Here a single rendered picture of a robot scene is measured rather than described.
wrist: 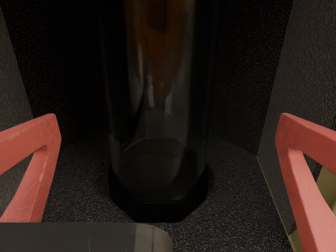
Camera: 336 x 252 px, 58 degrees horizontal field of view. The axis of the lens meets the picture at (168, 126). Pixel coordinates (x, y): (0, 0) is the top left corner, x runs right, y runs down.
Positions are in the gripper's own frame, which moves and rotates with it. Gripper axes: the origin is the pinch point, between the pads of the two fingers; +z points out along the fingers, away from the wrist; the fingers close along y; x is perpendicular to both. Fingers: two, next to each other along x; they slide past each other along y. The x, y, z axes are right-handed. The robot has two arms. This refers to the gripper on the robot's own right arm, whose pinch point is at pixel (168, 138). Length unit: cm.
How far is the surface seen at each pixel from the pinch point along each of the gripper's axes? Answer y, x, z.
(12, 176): 14.1, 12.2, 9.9
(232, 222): -6.0, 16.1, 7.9
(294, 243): -11.2, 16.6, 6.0
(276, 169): -10.6, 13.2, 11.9
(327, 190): -12.5, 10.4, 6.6
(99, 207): 6.7, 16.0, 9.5
